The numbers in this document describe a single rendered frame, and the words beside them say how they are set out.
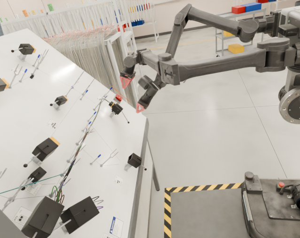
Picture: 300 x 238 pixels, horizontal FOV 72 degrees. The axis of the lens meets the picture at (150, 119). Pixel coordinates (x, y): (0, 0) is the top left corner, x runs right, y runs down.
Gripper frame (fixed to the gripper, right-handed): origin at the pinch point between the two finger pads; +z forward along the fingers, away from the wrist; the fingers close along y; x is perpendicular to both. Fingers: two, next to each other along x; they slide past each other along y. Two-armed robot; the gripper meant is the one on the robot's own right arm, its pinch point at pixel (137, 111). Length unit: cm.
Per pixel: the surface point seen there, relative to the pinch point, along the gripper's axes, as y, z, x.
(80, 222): 76, 2, 4
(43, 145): 60, 2, -22
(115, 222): 59, 19, 18
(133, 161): 31.2, 8.8, 12.5
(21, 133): 53, 11, -35
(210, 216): -17, 53, 103
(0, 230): 99, -25, -8
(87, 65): -58, 21, -60
